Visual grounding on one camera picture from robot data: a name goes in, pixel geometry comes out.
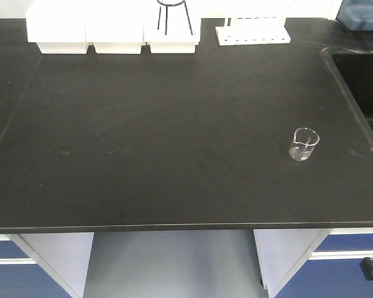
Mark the small clear glass beaker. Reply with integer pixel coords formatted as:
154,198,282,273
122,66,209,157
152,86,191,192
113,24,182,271
288,127,320,162

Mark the right white storage bin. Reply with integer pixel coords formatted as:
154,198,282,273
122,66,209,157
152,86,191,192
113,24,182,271
144,1,201,53

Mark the white storage bin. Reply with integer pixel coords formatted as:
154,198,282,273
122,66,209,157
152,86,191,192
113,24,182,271
144,1,201,53
85,1,144,55
25,1,88,55

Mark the middle white storage bin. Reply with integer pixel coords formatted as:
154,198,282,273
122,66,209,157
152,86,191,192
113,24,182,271
85,1,144,55

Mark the left white storage bin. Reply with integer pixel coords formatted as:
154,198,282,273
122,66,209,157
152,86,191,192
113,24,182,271
25,1,88,55

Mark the white test tube rack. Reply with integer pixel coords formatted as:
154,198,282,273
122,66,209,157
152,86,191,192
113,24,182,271
216,1,293,46

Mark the black lab sink basin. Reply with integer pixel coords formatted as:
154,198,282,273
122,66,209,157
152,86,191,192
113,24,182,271
321,47,373,155

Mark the left blue cabinet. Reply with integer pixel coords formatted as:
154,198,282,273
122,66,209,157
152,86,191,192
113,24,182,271
0,232,94,297

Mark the blue plastic container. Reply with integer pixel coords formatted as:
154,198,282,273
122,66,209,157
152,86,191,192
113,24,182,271
336,0,373,31

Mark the black wire tripod stand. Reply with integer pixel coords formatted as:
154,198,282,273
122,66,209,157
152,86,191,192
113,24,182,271
156,0,193,35

